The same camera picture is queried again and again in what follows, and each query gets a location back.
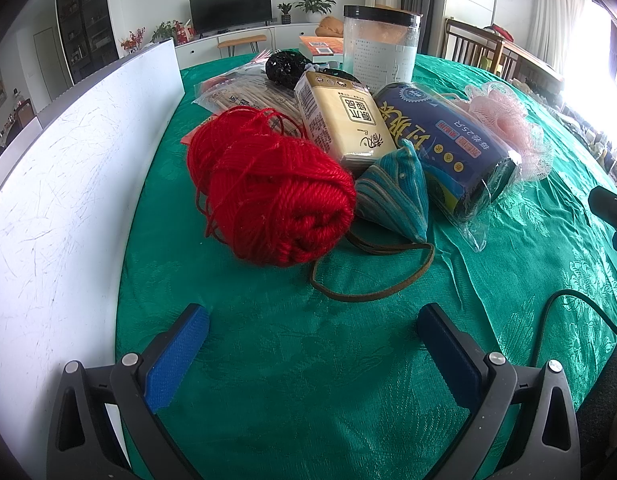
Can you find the small potted plant black pot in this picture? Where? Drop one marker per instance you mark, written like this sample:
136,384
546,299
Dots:
285,12

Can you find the red cloth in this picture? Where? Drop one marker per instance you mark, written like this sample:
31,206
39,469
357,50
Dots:
502,33

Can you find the pink mesh bath pouf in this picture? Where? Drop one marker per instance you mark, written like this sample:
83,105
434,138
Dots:
503,120

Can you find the dark display cabinet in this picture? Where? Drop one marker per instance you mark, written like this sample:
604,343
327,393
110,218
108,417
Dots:
88,20

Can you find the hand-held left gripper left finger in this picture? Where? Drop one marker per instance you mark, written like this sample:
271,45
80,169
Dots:
176,355

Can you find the green patterned tablecloth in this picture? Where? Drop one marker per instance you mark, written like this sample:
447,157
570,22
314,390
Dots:
313,385

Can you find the red flowers in white vase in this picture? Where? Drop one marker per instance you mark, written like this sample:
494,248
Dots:
132,40

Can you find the black mesh bath pouf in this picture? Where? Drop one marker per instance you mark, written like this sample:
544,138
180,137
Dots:
286,67

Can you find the large green potted plant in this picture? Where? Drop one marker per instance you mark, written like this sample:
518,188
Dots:
313,5

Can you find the beige tissue pack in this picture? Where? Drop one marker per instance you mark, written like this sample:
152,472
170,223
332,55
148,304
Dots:
338,120

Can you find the cluttered low shelf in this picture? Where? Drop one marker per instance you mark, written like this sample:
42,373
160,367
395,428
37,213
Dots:
598,145

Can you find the black television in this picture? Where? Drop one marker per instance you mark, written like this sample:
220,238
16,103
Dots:
231,7

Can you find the orange book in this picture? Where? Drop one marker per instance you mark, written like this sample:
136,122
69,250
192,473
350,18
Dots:
321,47

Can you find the white television cabinet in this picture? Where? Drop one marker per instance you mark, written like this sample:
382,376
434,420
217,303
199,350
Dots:
288,35

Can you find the wooden slatted chair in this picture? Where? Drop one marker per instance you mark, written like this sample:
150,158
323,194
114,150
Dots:
458,40

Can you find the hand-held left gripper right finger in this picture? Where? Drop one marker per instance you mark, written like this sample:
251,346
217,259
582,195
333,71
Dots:
451,355

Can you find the orange lounge chair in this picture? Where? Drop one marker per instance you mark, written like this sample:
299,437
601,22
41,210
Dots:
331,25

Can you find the bushy potted plant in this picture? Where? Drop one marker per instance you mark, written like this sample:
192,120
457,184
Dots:
166,30

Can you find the white curtain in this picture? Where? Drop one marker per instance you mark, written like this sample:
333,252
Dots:
558,10

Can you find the red yarn ball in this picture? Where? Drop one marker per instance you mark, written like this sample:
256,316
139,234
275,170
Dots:
268,195

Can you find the clear jar with black lid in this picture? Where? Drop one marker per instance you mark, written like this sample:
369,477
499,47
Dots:
378,50

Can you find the large white cardboard box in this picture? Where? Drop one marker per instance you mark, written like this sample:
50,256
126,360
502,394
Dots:
63,210

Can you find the plastic packet of sticks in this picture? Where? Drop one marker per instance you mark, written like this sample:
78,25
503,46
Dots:
243,92

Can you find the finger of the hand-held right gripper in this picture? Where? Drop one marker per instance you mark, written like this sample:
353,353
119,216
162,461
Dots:
610,207

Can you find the red gift bag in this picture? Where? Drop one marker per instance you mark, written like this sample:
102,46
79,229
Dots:
185,33

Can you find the wooden stool with metal legs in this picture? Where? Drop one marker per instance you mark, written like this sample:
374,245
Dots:
241,39

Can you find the blue garbage bag roll pack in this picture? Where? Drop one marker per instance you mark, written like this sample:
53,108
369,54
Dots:
438,135

